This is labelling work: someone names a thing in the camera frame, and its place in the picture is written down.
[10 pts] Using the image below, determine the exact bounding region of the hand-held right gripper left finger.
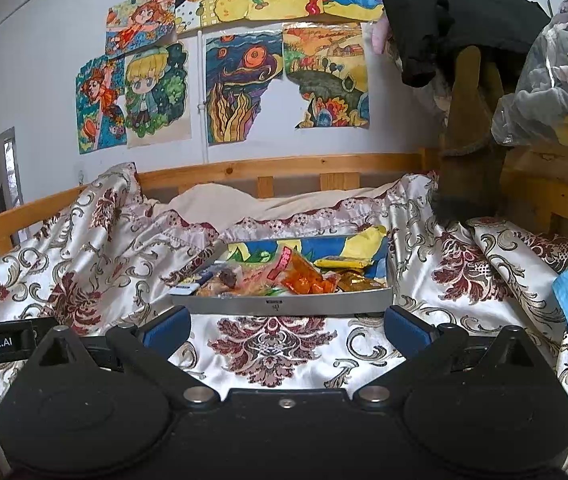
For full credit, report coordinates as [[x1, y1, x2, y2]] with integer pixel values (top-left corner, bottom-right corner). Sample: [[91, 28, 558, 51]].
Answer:
[[28, 304, 216, 406]]

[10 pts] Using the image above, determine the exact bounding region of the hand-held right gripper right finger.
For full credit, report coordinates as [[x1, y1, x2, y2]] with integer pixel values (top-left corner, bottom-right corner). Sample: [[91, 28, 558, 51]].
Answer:
[[355, 304, 548, 406]]

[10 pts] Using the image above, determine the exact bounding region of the blue and white snack packet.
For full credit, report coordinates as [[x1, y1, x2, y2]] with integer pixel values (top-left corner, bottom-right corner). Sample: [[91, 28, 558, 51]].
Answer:
[[175, 259, 231, 297]]

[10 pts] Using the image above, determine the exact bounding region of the gold snack packet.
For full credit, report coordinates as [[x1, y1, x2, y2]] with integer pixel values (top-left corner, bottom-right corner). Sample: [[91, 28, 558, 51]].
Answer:
[[335, 269, 388, 293]]

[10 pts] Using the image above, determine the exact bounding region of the yellow snack packet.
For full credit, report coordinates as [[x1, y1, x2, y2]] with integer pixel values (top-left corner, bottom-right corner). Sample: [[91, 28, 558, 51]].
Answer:
[[313, 254, 375, 269]]

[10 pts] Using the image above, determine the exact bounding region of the grey tray with drawing lining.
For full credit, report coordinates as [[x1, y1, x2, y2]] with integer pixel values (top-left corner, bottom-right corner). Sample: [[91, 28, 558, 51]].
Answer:
[[170, 231, 395, 318]]

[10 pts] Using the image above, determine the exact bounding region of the orange snack bag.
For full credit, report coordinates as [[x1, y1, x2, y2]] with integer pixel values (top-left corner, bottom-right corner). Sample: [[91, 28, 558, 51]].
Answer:
[[273, 246, 338, 294]]

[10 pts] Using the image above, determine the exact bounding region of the cream bed sheet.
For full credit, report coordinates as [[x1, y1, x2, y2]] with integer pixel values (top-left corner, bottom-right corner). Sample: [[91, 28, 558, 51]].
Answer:
[[168, 179, 405, 224]]

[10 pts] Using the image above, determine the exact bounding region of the brown garment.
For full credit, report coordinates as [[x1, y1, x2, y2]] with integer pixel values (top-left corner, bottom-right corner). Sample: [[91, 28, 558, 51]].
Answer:
[[433, 44, 508, 227]]

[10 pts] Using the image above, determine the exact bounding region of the orange-haired girl drawing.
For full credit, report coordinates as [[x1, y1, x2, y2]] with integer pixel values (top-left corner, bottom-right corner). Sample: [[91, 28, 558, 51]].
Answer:
[[75, 54, 129, 156]]

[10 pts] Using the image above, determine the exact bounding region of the blonde cartoon child drawing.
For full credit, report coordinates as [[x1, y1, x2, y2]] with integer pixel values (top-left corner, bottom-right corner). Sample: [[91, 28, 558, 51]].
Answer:
[[124, 41, 193, 149]]

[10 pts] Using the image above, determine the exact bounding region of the seaweed and swirl drawing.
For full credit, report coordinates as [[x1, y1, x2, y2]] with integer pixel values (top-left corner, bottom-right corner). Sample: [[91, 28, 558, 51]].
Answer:
[[204, 29, 285, 147]]

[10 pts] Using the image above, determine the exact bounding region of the landscape and fish drawing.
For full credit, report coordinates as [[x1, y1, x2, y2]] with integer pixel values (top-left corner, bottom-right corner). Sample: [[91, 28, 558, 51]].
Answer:
[[282, 21, 371, 131]]

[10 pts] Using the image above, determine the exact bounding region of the clear plastic bag of clothes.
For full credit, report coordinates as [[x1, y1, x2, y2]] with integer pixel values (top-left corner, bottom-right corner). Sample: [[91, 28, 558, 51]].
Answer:
[[490, 0, 568, 149]]

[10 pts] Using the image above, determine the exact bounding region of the pink cloth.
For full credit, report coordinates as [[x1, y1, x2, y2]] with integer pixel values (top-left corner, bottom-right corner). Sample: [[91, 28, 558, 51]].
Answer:
[[369, 14, 391, 54]]

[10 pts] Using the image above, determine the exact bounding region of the swimming girl drawing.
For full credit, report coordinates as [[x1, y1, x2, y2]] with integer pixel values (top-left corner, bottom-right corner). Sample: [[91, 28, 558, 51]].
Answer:
[[105, 0, 178, 57]]

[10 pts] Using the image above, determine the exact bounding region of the black garment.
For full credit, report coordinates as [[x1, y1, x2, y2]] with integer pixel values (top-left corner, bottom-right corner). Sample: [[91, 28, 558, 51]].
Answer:
[[375, 0, 553, 89]]

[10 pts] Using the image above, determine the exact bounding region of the white wall pipe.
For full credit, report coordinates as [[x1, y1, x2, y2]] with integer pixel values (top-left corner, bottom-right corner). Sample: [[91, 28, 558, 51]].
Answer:
[[197, 29, 209, 166]]

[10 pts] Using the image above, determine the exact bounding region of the wooden bed frame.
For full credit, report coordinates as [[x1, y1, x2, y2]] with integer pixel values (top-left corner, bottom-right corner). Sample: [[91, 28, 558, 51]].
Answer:
[[0, 146, 568, 262]]

